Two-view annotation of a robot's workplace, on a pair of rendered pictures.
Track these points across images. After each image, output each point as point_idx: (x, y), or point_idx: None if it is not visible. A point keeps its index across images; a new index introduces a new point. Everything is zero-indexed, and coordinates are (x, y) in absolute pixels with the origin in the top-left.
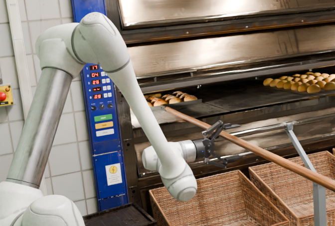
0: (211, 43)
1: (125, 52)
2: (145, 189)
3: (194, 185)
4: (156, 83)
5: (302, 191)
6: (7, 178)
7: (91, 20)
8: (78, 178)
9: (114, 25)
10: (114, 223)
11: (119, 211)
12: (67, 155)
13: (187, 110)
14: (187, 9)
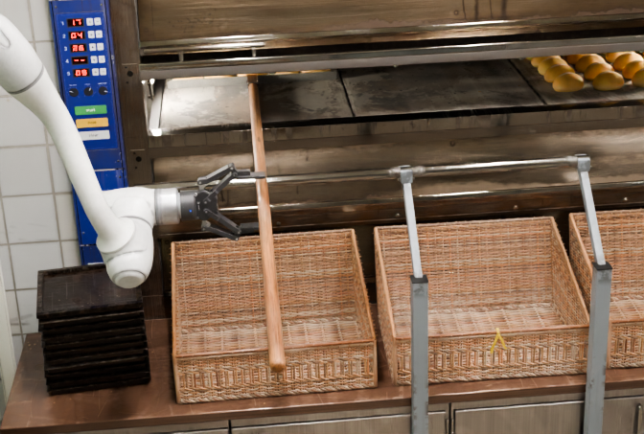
0: None
1: (29, 68)
2: (172, 239)
3: (139, 268)
4: (178, 65)
5: (482, 286)
6: None
7: None
8: (47, 205)
9: (11, 30)
10: (81, 292)
11: (103, 272)
12: (30, 166)
13: (287, 97)
14: None
